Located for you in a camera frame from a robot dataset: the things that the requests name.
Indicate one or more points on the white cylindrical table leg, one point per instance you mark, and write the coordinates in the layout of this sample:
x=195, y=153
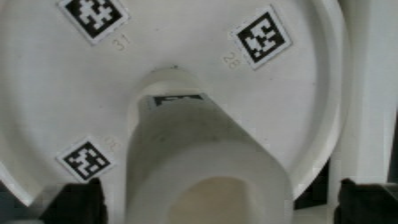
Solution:
x=204, y=179

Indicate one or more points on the white round table top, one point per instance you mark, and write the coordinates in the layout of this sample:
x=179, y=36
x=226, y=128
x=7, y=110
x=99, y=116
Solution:
x=256, y=46

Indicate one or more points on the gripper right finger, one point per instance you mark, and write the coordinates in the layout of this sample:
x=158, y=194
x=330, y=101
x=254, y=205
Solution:
x=366, y=203

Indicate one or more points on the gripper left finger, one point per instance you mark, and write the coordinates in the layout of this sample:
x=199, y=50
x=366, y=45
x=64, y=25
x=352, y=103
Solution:
x=76, y=207

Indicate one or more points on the white right fence bar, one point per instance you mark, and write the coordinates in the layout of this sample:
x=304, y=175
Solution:
x=364, y=158

